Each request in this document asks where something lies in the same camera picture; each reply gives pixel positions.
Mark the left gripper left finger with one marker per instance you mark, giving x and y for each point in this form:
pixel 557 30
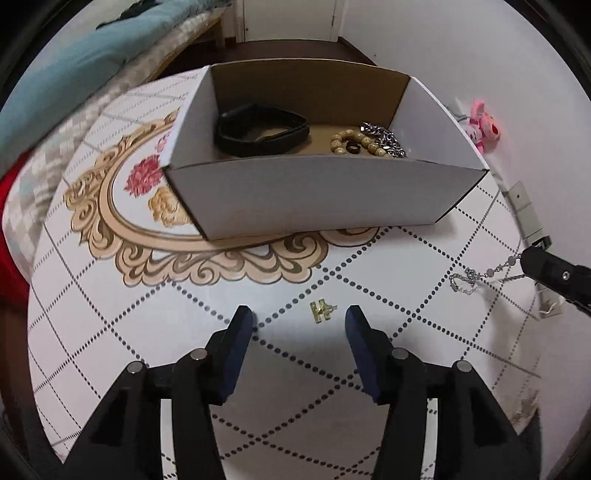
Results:
pixel 225 355

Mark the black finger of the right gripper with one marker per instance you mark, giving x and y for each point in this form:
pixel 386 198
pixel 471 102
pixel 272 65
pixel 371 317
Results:
pixel 572 282

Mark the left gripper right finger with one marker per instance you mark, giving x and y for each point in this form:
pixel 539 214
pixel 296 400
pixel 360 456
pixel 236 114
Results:
pixel 372 351

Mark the gold earring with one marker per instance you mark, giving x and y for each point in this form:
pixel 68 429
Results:
pixel 321 310

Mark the black smartwatch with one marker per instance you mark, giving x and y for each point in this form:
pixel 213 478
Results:
pixel 254 130

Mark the white power strip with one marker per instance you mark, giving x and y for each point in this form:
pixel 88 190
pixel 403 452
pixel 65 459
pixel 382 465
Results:
pixel 534 234

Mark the patterned white tablecloth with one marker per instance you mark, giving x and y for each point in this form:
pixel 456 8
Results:
pixel 121 277

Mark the pink plush toy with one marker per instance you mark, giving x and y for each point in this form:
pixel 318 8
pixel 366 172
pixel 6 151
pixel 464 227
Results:
pixel 482 128

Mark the white cardboard box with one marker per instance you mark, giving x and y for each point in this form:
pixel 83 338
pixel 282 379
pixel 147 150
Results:
pixel 382 151

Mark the red bed sheet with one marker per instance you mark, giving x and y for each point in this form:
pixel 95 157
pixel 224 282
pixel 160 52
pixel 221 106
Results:
pixel 14 287

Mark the checkered bed mattress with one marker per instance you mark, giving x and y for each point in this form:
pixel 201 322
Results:
pixel 29 201

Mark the teal blue duvet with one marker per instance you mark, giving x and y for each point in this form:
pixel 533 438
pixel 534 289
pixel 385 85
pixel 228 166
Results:
pixel 44 97

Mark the white door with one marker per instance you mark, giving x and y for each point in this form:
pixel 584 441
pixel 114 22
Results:
pixel 258 20

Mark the black clothing on bed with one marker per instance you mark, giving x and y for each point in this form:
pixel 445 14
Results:
pixel 132 11

